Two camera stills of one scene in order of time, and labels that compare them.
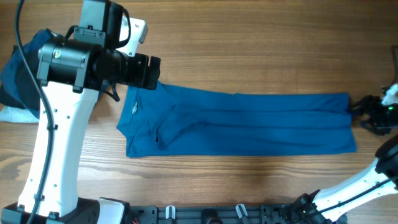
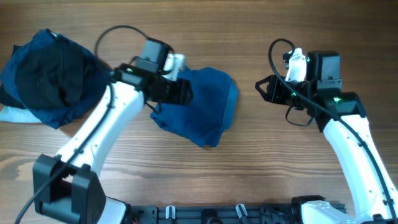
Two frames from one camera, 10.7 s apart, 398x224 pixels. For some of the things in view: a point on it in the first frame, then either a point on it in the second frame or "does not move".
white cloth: (17, 115) does not move
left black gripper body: (136, 70) to (173, 92)
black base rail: (226, 214) does not move
